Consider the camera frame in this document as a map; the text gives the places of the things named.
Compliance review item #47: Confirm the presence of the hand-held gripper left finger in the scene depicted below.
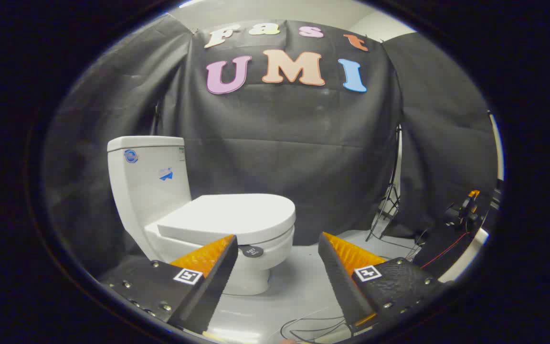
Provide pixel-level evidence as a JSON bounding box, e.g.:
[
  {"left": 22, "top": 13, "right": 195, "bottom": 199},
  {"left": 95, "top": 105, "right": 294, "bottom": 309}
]
[{"left": 101, "top": 234, "right": 239, "bottom": 335}]

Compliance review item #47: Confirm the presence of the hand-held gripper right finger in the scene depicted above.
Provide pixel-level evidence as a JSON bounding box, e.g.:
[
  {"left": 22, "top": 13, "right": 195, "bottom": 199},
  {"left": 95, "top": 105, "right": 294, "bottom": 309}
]
[{"left": 318, "top": 232, "right": 446, "bottom": 333}]

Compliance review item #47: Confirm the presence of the white toilet lid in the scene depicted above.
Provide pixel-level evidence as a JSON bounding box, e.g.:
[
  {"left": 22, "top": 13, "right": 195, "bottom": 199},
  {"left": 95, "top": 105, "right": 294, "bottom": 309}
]
[{"left": 157, "top": 193, "right": 296, "bottom": 246}]

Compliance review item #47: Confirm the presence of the white ceramic toilet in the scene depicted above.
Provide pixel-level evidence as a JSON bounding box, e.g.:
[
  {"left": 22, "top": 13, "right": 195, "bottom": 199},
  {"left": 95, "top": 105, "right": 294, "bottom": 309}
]
[{"left": 107, "top": 136, "right": 296, "bottom": 296}]

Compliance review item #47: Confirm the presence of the black tripod stand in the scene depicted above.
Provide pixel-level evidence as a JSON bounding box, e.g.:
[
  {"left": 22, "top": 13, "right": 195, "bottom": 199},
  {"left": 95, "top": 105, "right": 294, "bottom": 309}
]
[{"left": 366, "top": 124, "right": 402, "bottom": 242}]

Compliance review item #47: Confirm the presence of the orange black gripper device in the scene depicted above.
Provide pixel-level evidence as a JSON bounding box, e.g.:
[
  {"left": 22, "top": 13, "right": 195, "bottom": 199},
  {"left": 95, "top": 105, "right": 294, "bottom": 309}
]
[{"left": 444, "top": 190, "right": 483, "bottom": 231}]

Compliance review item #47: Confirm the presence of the black backdrop cloth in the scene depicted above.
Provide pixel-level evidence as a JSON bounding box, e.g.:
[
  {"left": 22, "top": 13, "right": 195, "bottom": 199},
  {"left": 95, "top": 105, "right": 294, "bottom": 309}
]
[{"left": 46, "top": 14, "right": 500, "bottom": 280}]

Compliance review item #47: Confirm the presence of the long black cable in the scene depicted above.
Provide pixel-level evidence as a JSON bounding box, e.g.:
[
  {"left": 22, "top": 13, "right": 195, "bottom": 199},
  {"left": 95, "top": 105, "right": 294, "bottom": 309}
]
[{"left": 280, "top": 313, "right": 352, "bottom": 343}]

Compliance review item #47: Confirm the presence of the red cable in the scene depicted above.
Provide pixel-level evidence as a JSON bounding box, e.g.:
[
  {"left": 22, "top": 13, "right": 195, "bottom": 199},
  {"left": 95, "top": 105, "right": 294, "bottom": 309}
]
[{"left": 421, "top": 232, "right": 469, "bottom": 269}]

